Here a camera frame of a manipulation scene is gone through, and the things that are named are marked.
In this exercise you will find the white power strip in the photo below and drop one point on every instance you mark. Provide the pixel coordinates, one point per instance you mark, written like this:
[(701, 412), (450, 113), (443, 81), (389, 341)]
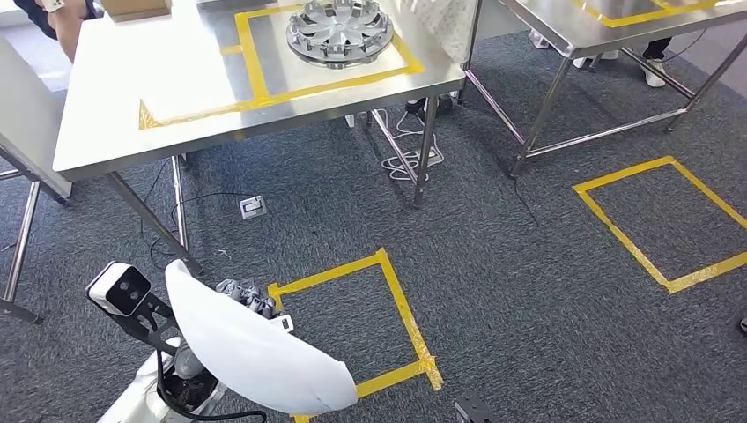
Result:
[(435, 156)]

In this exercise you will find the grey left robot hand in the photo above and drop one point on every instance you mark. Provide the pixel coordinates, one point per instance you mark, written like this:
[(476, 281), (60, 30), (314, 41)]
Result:
[(251, 295)]

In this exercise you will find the person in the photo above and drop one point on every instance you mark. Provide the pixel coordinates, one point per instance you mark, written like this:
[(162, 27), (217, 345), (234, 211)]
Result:
[(443, 23), (67, 29), (656, 73)]

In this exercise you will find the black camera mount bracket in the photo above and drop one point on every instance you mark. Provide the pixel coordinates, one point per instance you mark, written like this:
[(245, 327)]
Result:
[(146, 330)]

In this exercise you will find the yellow workbench tape marking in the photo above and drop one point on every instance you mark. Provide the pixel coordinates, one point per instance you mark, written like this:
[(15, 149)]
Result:
[(257, 76)]

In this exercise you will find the black robot body part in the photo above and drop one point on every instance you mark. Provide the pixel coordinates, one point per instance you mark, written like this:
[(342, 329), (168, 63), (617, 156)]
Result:
[(475, 411)]

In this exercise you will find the grey wheel cover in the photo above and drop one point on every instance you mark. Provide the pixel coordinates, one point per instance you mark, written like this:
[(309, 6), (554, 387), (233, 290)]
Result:
[(338, 32)]

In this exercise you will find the white desk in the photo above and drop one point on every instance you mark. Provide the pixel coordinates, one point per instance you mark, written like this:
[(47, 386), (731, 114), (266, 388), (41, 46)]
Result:
[(29, 117)]

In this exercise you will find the steel workbench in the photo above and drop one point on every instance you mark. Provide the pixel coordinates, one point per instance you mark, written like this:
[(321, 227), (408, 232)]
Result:
[(146, 87), (21, 239), (560, 29)]

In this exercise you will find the grey floor socket box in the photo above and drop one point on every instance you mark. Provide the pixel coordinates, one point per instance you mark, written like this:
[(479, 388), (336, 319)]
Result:
[(252, 207)]

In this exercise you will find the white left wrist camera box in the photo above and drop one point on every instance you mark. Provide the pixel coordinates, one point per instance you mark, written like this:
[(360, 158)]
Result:
[(116, 289)]

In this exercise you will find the white smartphone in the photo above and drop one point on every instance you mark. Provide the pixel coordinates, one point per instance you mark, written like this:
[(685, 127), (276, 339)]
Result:
[(52, 4)]

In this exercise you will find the cardboard box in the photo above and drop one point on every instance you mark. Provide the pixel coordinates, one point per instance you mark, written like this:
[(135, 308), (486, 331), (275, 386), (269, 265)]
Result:
[(134, 9)]

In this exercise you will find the white plastic shell part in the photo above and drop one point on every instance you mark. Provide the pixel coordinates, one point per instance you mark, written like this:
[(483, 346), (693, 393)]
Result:
[(257, 356)]

